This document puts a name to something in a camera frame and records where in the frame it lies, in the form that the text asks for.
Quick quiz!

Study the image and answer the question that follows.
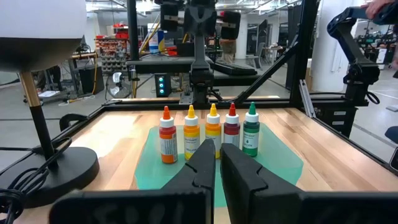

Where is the shelf with red bins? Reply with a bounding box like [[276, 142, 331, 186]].
[[95, 23, 130, 74]]

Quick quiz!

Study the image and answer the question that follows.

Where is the white globe table lamp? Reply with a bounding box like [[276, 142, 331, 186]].
[[0, 0, 100, 208]]

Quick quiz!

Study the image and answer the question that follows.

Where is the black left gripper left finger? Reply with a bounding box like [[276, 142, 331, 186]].
[[160, 138, 217, 224]]

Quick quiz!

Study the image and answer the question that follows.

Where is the large red food coloring bottle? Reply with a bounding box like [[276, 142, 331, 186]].
[[223, 102, 241, 149]]

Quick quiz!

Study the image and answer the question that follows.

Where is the black computer with teal lights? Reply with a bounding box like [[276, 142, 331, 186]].
[[154, 73, 172, 98]]

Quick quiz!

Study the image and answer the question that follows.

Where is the large green food coloring bottle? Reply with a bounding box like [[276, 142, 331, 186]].
[[242, 101, 261, 158]]

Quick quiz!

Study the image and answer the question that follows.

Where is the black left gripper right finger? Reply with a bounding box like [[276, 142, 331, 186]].
[[220, 142, 305, 224]]

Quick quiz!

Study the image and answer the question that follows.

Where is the large yellow food coloring bottle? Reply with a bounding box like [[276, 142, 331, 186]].
[[183, 105, 201, 161], [205, 103, 223, 159]]

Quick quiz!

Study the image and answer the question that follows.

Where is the person's hand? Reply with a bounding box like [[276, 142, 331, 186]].
[[365, 0, 398, 20]]

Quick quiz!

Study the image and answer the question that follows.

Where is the person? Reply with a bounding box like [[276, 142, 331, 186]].
[[221, 39, 238, 64]]

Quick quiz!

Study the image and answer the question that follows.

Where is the black control box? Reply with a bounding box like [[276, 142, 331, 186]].
[[312, 104, 359, 138]]

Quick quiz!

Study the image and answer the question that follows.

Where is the black floor fan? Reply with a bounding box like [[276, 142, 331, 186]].
[[105, 70, 132, 100]]

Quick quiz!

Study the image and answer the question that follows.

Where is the large orange food coloring bottle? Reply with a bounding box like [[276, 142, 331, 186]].
[[159, 105, 178, 165]]

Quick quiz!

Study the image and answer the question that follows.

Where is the black lamp power cable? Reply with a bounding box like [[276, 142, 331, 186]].
[[0, 136, 73, 224]]

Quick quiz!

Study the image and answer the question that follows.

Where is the green cutting mat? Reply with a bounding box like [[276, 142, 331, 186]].
[[134, 123, 305, 208]]

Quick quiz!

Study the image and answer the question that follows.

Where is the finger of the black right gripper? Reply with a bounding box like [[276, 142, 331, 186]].
[[190, 7, 200, 32], [200, 7, 211, 32]]

